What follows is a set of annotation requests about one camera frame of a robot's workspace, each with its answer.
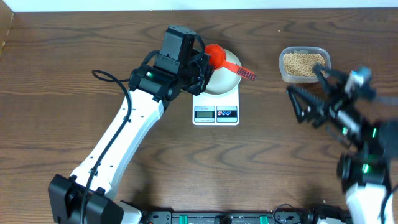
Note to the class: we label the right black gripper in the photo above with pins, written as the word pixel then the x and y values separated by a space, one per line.
pixel 329 106

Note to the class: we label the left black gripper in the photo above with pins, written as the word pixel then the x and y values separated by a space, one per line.
pixel 204 67

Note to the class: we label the red plastic measuring scoop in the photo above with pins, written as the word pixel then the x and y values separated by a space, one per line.
pixel 218 59

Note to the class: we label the white digital kitchen scale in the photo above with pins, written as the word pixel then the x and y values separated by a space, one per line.
pixel 216 110

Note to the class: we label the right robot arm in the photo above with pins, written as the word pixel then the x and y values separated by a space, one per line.
pixel 365 174

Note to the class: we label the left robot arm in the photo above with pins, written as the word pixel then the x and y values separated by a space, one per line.
pixel 87 195

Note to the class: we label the white ceramic bowl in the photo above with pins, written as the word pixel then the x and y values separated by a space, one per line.
pixel 222 81

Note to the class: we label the soybeans in container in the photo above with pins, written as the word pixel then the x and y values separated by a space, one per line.
pixel 298 64

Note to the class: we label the clear plastic container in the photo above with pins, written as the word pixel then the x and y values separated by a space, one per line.
pixel 303 50

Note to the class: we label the cardboard panel at left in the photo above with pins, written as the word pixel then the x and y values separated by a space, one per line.
pixel 6 19

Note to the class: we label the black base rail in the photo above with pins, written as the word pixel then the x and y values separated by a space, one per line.
pixel 167 217

